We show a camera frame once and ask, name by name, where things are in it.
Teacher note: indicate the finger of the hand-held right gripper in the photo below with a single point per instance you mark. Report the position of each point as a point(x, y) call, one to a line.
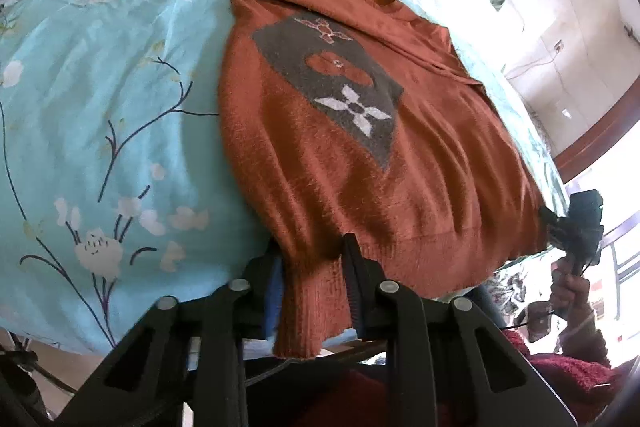
point(548, 216)

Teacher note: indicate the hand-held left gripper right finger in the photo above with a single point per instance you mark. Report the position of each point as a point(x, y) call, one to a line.
point(357, 297)

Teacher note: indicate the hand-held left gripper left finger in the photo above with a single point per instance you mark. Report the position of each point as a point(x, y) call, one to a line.
point(274, 302)

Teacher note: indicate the rust orange knit sweater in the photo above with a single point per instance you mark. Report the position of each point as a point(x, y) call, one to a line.
point(320, 167)

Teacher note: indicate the person's right forearm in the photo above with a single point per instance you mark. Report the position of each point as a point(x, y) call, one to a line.
point(575, 372)

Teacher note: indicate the person's right hand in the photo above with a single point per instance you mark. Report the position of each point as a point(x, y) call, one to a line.
point(575, 289)

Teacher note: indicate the black white patterned cloth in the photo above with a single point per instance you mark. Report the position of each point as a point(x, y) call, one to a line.
point(510, 292)

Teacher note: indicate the person's dark red clothing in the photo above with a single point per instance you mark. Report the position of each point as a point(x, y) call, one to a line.
point(345, 399)

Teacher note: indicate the turquoise floral bed sheet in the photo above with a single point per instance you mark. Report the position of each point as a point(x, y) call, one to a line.
point(100, 107)

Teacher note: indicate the brown wooden door frame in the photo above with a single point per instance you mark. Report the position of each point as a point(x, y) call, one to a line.
point(600, 132)

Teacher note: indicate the white wall socket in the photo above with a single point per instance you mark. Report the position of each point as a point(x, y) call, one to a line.
point(558, 45)

